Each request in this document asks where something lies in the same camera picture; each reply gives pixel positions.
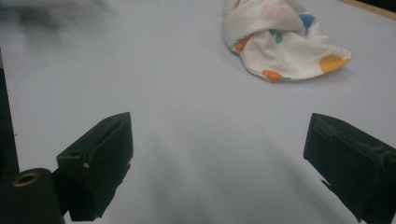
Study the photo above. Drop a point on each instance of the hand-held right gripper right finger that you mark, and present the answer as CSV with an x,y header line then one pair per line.
x,y
351,161

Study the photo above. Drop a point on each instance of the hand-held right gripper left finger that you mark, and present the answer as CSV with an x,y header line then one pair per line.
x,y
99,161

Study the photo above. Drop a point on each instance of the white fruit print pants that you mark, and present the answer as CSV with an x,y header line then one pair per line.
x,y
280,49

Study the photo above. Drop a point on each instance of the white table mat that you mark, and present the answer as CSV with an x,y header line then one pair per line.
x,y
199,109

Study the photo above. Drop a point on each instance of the wooden board edge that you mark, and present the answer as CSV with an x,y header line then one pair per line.
x,y
373,8

